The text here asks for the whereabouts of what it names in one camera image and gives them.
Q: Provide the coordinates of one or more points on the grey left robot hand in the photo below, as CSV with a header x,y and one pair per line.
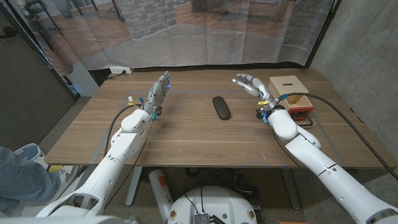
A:
x,y
155,95

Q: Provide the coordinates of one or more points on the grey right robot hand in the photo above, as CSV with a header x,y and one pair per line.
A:
x,y
256,87

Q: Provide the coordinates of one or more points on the black glasses case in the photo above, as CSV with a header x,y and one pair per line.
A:
x,y
221,108

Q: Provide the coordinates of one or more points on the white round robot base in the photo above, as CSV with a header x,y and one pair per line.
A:
x,y
217,202

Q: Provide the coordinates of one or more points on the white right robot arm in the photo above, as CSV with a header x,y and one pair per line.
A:
x,y
329,174

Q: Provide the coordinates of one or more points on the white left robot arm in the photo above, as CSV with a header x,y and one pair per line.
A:
x,y
107,168

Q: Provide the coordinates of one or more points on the light wooden drawer box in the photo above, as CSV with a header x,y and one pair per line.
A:
x,y
289,84

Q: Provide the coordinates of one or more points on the white power strip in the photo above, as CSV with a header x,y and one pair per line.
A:
x,y
119,70

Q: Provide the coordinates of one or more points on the printed room backdrop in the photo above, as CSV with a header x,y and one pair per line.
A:
x,y
192,43

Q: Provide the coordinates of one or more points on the white table leg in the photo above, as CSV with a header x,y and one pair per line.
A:
x,y
133,186
292,193

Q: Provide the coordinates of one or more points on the white roll with orange label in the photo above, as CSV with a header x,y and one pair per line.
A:
x,y
160,193

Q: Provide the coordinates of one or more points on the grey electronics module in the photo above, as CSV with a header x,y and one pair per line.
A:
x,y
201,219

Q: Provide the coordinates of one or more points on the white and blue sneaker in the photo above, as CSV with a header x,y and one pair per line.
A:
x,y
29,151

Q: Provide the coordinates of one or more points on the white robot torso edge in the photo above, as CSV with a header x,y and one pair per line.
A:
x,y
62,221

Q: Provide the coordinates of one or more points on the person in blue jeans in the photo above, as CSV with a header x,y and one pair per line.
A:
x,y
21,180

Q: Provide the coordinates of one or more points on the black backdrop frame pole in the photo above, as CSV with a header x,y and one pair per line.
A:
x,y
324,32

